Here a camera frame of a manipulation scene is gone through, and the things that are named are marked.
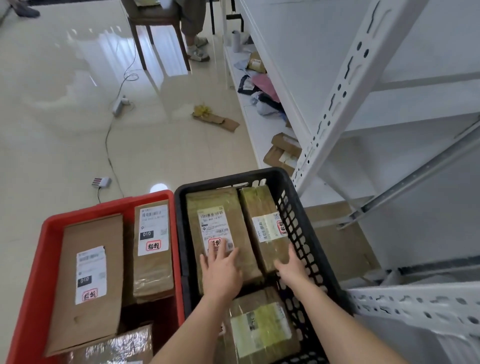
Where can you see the person's right hand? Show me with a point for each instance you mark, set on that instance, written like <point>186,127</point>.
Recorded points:
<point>296,270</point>

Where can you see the red plastic crate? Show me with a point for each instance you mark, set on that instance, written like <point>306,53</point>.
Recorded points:
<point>30,281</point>

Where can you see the black plastic basket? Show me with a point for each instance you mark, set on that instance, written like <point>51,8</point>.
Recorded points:
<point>296,225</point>

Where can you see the yellow table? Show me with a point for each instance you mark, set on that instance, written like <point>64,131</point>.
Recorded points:
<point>232,17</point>

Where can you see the pile of plastic mailer bags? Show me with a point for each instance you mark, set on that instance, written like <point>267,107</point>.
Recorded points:
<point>262,107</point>

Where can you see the white power strip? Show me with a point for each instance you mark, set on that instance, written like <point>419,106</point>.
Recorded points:
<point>120,105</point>

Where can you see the person's left forearm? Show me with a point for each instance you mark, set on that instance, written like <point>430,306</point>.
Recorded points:
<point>187,337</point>

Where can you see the narrow taped brown parcel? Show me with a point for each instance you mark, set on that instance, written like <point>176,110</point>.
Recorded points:
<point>258,202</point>

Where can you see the person's right forearm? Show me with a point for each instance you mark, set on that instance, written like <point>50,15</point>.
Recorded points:
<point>345,326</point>

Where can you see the taped parcel with white label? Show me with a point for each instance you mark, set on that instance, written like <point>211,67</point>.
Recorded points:
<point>210,202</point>

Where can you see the parcels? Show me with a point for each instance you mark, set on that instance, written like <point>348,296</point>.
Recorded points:
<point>283,153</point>

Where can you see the small red striped power strip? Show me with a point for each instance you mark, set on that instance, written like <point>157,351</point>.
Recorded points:
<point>101,182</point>

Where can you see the yellow crumpled tape wad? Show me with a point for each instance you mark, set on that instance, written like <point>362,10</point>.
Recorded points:
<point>202,111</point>

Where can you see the cardboard box white label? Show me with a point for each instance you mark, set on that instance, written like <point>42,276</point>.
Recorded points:
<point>257,63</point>

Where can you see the person's left hand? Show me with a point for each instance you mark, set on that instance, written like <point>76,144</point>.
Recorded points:
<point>221,277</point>

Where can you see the flattened cardboard strip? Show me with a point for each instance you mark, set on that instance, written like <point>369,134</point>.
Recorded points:
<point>223,122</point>

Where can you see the narrow brown labelled box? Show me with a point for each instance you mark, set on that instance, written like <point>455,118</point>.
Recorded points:
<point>153,270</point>

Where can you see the brown parcel with yellow label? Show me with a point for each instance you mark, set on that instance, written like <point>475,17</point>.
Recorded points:
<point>262,330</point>

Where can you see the white bottle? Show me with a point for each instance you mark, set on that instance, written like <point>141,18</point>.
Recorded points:
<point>235,41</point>

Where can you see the large brown box 010 label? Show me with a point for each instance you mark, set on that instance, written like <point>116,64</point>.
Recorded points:
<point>93,232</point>

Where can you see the brown wooden chair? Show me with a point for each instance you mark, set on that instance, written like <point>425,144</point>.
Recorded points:
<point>153,15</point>

